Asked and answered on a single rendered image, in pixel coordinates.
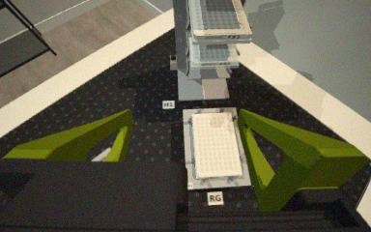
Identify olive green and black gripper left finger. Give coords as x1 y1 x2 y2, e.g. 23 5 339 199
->
2 109 133 161

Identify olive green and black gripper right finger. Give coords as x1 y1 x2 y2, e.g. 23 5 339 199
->
237 109 368 212

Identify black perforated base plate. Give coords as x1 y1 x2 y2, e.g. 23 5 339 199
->
0 27 371 213

